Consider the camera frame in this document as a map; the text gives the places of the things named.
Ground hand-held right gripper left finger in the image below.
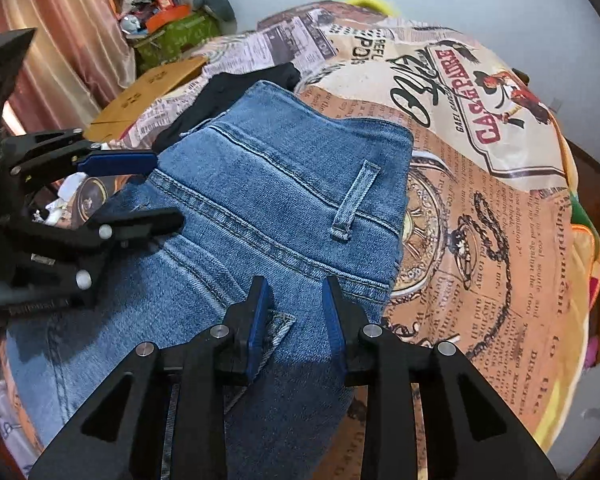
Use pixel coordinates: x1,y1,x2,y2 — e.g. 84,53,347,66
27,275,276,480

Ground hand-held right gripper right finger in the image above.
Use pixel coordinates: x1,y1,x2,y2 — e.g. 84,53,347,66
325,275,563,480

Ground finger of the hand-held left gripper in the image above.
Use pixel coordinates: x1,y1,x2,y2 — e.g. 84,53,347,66
2,207,186,309
2,129,159,201

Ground blue denim pants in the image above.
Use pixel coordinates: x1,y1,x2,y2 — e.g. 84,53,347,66
5,80,416,480

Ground dark round tin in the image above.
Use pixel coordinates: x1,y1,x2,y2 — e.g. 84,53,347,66
74,175,132,227

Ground flat cardboard box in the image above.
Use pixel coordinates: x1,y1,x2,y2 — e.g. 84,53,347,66
87,55,211,141

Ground striped pink curtain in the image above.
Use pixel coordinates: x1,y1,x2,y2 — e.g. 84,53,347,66
0,0,136,133

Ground black cloth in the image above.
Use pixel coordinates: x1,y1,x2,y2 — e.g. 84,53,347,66
152,62,301,153

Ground green patterned bag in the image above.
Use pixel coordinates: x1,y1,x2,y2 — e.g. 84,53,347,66
132,10,221,72

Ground orange box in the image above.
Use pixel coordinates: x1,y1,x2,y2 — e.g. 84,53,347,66
145,4,192,32

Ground printed blanket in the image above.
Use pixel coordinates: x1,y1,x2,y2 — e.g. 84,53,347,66
87,0,600,461

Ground grey plush pillow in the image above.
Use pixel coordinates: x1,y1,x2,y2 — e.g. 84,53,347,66
179,0,239,36

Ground green yellow cloth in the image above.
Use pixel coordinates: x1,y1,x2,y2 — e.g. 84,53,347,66
571,204,600,283

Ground yellow item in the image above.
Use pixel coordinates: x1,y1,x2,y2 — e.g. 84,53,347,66
342,0,401,17

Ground brown wooden furniture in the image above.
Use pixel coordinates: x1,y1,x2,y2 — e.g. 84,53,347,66
560,132,600,203

